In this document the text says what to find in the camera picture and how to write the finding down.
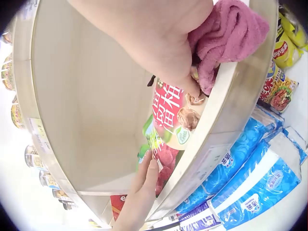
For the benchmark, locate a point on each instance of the person's left hand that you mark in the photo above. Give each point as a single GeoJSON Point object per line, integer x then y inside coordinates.
{"type": "Point", "coordinates": [142, 190]}

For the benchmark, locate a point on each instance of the person's right hand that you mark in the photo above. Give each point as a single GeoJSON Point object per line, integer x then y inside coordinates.
{"type": "Point", "coordinates": [154, 33]}

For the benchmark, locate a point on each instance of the person's right fingers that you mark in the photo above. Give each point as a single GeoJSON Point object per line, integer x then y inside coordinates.
{"type": "Point", "coordinates": [195, 95]}

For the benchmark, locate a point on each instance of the person's left fingers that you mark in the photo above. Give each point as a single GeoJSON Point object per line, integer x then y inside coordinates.
{"type": "Point", "coordinates": [152, 170]}

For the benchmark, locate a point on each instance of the red green snack packet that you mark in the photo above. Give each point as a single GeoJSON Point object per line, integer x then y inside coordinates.
{"type": "Point", "coordinates": [168, 130]}

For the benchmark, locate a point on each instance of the pink towel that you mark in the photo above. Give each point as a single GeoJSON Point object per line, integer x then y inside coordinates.
{"type": "Point", "coordinates": [223, 36]}

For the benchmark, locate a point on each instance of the full shop shelf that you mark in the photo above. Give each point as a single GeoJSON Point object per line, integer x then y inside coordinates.
{"type": "Point", "coordinates": [252, 156]}

